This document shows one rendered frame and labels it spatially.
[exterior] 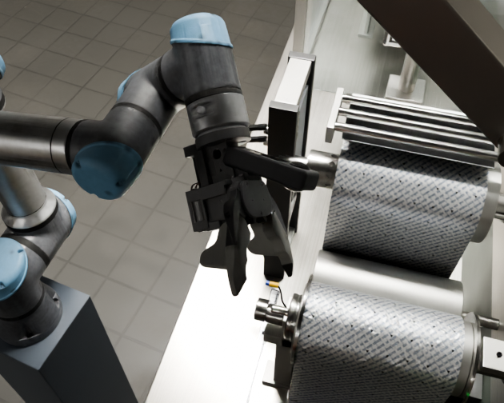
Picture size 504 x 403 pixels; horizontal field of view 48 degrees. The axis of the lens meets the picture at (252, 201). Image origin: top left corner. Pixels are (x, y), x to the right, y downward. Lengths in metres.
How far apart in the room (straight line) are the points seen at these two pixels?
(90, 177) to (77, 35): 3.10
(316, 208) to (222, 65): 0.85
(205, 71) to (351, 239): 0.46
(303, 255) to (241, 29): 2.44
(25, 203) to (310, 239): 0.68
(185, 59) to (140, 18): 3.12
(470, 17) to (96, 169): 0.51
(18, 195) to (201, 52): 0.60
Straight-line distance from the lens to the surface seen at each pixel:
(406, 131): 0.96
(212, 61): 0.72
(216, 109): 0.70
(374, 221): 0.98
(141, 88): 0.77
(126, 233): 2.62
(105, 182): 0.71
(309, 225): 1.47
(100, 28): 3.81
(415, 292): 1.02
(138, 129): 0.73
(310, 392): 1.03
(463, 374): 0.91
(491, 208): 0.97
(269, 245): 0.76
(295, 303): 0.91
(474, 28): 0.28
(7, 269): 1.23
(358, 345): 0.88
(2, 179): 1.17
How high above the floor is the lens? 2.08
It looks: 51 degrees down
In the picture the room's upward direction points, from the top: straight up
